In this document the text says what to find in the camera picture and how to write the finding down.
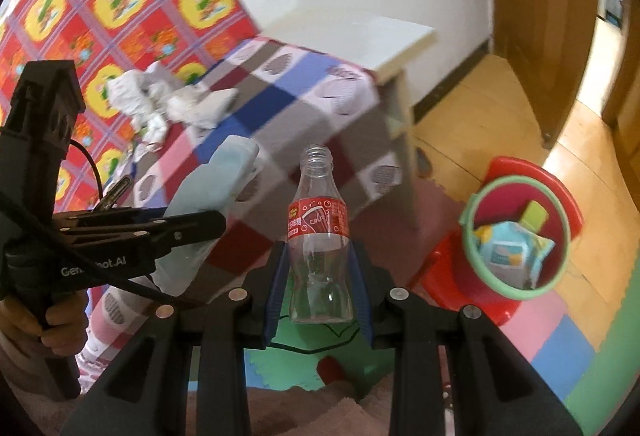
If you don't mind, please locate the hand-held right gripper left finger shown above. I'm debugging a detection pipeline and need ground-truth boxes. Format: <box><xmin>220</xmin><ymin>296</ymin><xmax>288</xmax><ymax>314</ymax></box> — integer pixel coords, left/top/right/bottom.
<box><xmin>60</xmin><ymin>240</ymin><xmax>292</xmax><ymax>436</ymax></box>

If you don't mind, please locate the metal spring clip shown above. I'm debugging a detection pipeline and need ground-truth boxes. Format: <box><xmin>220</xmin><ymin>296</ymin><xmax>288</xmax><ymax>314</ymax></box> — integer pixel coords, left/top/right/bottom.
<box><xmin>91</xmin><ymin>176</ymin><xmax>135</xmax><ymax>213</ymax></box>

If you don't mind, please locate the light blue packet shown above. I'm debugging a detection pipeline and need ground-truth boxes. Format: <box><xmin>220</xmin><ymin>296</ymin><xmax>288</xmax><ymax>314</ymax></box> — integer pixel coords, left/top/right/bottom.
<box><xmin>474</xmin><ymin>220</ymin><xmax>557</xmax><ymax>291</ymax></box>

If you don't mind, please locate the red bucket green rim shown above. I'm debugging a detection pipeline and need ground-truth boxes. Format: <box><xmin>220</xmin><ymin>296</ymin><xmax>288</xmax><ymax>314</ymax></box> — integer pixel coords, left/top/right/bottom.
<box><xmin>459</xmin><ymin>175</ymin><xmax>572</xmax><ymax>312</ymax></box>

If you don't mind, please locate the wooden door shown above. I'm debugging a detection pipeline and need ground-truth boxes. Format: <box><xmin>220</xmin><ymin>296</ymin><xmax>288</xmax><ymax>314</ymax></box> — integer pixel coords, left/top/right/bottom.
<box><xmin>486</xmin><ymin>0</ymin><xmax>603</xmax><ymax>149</ymax></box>

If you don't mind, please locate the thin black floor cable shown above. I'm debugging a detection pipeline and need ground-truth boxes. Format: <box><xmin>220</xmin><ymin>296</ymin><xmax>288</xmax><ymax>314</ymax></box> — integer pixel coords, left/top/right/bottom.
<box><xmin>270</xmin><ymin>323</ymin><xmax>361</xmax><ymax>357</ymax></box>

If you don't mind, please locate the clear bottle red label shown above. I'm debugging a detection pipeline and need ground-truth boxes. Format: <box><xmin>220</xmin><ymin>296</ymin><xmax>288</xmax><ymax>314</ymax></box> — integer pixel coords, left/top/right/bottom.
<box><xmin>286</xmin><ymin>143</ymin><xmax>355</xmax><ymax>324</ymax></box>

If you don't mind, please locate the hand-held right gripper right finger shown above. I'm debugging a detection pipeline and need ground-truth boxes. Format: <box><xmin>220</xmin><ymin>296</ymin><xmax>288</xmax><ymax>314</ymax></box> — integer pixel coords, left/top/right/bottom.
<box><xmin>347</xmin><ymin>240</ymin><xmax>581</xmax><ymax>436</ymax></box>

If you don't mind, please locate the green cardboard packaging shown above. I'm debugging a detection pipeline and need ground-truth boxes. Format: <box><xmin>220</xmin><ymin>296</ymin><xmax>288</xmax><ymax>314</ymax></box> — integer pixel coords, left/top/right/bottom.
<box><xmin>521</xmin><ymin>200</ymin><xmax>549</xmax><ymax>231</ymax></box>

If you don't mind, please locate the red plastic stool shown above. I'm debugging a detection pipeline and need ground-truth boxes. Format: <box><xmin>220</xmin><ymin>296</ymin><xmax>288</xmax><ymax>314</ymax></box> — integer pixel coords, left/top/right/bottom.
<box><xmin>419</xmin><ymin>155</ymin><xmax>586</xmax><ymax>328</ymax></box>

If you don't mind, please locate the pile of white tissues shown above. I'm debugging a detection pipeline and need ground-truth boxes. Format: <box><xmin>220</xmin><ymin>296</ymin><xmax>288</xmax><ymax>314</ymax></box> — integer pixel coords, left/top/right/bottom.
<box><xmin>104</xmin><ymin>61</ymin><xmax>177</xmax><ymax>129</ymax></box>

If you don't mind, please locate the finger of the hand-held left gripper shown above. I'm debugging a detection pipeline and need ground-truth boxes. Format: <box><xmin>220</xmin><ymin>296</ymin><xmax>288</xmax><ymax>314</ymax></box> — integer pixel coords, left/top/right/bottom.
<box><xmin>54</xmin><ymin>209</ymin><xmax>170</xmax><ymax>229</ymax></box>
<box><xmin>62</xmin><ymin>210</ymin><xmax>227</xmax><ymax>251</ymax></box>

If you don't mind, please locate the person's left hand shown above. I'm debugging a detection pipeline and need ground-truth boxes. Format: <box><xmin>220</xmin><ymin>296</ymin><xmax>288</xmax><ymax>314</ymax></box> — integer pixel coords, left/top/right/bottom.
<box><xmin>0</xmin><ymin>289</ymin><xmax>90</xmax><ymax>358</ymax></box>

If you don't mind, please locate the checkered heart blanket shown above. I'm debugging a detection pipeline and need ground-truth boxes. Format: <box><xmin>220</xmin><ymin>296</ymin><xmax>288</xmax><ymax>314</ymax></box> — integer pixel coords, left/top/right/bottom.
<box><xmin>84</xmin><ymin>36</ymin><xmax>417</xmax><ymax>367</ymax></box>

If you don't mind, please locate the person's pink fleece leg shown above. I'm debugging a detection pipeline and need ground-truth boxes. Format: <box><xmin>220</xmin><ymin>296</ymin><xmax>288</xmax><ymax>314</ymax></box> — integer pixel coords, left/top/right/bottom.
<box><xmin>242</xmin><ymin>378</ymin><xmax>398</xmax><ymax>436</ymax></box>

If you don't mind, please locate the red floral wall cloth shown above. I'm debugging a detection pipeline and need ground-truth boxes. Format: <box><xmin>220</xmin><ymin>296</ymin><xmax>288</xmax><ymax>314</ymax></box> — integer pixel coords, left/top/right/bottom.
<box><xmin>0</xmin><ymin>0</ymin><xmax>262</xmax><ymax>217</ymax></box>

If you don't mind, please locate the person's left forearm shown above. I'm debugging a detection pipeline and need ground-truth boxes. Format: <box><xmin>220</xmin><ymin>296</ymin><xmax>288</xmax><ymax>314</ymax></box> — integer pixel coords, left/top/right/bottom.
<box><xmin>0</xmin><ymin>316</ymin><xmax>68</xmax><ymax>422</ymax></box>

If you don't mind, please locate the colourful foam floor mat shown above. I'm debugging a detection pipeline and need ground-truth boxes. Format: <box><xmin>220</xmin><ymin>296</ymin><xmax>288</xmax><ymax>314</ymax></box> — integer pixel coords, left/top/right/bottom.
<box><xmin>240</xmin><ymin>176</ymin><xmax>640</xmax><ymax>436</ymax></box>

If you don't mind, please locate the pale blue soft packet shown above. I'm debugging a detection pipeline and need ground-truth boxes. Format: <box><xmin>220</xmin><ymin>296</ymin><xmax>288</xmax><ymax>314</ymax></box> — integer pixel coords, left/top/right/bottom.
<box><xmin>151</xmin><ymin>136</ymin><xmax>261</xmax><ymax>298</ymax></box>

